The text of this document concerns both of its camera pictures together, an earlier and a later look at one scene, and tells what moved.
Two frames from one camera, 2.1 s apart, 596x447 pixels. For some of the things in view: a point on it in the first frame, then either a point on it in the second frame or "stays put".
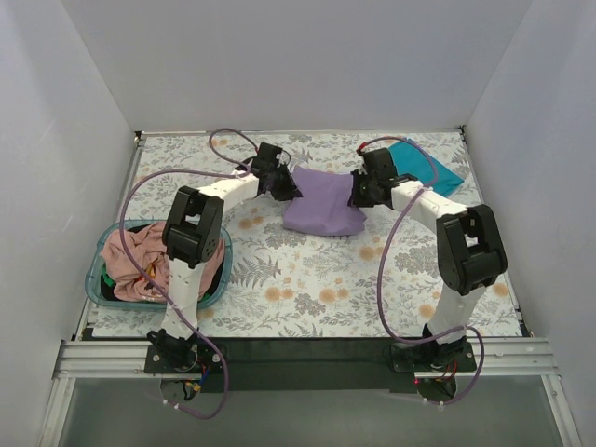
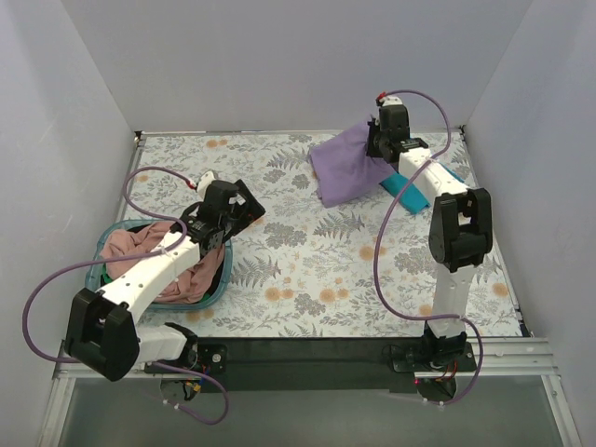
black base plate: (304, 364) stays put
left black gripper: (283, 183) -> (239, 208)
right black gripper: (358, 189) -> (372, 143)
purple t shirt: (323, 208) -> (342, 168)
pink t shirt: (138, 264) stays put
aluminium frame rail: (496, 358) stays put
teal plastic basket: (93, 277) stays put
